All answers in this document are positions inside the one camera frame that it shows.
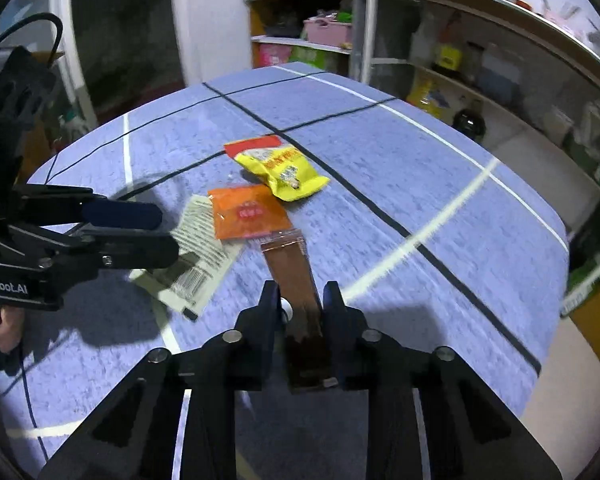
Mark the yellow oil bottle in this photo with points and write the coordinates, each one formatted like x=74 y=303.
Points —
x=425 y=95

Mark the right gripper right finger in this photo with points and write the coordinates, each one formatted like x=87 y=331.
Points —
x=342 y=327

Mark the person's left hand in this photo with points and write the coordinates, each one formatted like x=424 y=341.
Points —
x=11 y=328

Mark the white barcode wrapper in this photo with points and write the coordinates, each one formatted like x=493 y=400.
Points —
x=188 y=284

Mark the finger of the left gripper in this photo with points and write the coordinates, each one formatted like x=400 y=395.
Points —
x=122 y=215
x=130 y=250

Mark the dark oil bottle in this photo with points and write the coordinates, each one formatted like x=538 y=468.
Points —
x=470 y=122

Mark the wooden side shelf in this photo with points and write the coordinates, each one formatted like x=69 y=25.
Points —
x=278 y=34

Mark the white metal kitchen shelf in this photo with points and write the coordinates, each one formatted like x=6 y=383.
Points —
x=540 y=93

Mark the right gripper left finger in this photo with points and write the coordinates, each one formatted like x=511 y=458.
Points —
x=253 y=353

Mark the yellow red snack bag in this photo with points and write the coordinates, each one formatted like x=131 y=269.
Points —
x=279 y=165

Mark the pink plastic basket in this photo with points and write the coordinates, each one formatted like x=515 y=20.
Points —
x=328 y=32

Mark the brown snack wrapper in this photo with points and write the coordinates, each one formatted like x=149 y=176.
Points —
x=304 y=346

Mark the orange sauce packet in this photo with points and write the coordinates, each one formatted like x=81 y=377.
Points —
x=247 y=211

